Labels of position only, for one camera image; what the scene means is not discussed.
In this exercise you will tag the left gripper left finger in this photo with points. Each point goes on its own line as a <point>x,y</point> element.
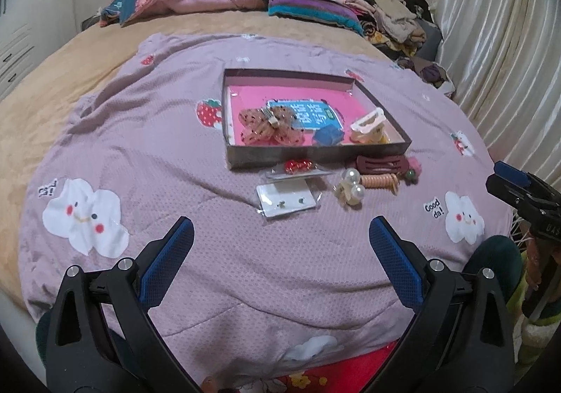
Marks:
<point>100,336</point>

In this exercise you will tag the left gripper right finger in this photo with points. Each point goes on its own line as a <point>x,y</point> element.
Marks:
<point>461,336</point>

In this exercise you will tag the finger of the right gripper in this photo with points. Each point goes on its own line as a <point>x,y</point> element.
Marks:
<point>511,190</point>
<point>510,173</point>

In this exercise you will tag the pearl claw hair clip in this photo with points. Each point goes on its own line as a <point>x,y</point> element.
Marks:
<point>349,190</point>

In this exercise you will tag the red strawberry earrings card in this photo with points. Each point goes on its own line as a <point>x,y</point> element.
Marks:
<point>296,169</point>

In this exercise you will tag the white stud earring card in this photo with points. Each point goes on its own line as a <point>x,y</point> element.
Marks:
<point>285,197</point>

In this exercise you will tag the maroon banana hair clip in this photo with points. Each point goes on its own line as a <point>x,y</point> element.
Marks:
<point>396,164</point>

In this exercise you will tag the bag of clothes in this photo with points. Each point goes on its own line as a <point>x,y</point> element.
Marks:
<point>429,72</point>

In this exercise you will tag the yellow translucent hair clip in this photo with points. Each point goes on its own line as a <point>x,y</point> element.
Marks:
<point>374,137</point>

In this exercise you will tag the cream claw hair clip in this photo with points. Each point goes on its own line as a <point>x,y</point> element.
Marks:
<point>368,123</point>

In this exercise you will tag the cream satin curtain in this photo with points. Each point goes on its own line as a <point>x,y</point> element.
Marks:
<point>504,59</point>

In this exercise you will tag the pile of folded clothes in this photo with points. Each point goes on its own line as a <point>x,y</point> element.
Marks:
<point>398,27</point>

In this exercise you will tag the blue fabric hair accessory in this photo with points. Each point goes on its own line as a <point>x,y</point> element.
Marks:
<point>328,136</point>

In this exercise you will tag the purple cartoon print blanket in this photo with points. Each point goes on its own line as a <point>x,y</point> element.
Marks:
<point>256,298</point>

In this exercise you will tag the blue printed card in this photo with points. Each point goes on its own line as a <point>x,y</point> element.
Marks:
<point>310,114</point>

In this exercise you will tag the dark shallow box pink inside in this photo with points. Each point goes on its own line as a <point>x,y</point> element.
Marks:
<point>252,88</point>

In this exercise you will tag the brown dotted bow hair clip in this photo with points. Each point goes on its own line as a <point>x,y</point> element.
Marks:
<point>277,124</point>

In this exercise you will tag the tan bed sheet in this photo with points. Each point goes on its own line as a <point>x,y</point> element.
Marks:
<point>34,113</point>

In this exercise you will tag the striped purple teal pillow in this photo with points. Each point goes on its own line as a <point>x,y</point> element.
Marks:
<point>327,12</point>

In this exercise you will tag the white wardrobe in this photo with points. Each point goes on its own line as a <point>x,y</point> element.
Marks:
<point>32,30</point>

